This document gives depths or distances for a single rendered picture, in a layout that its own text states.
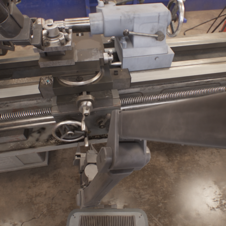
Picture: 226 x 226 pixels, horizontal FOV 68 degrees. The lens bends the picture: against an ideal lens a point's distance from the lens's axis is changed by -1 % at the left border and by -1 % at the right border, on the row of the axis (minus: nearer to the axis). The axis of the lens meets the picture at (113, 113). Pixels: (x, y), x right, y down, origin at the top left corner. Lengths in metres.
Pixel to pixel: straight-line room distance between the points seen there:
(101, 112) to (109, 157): 0.67
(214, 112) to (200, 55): 1.50
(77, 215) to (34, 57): 1.13
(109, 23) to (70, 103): 0.50
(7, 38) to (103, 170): 0.42
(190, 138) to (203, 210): 1.49
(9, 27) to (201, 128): 0.48
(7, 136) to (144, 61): 1.11
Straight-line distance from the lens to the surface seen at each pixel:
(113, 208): 1.29
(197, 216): 1.66
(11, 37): 0.55
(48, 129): 1.44
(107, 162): 0.36
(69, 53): 0.91
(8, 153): 1.40
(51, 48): 0.84
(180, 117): 0.21
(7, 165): 1.81
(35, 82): 1.17
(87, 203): 0.66
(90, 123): 1.08
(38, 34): 0.55
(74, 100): 0.91
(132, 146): 0.38
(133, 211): 1.28
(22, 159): 1.71
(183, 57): 1.59
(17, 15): 0.54
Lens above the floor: 1.51
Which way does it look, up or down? 50 degrees down
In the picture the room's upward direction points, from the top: 1 degrees counter-clockwise
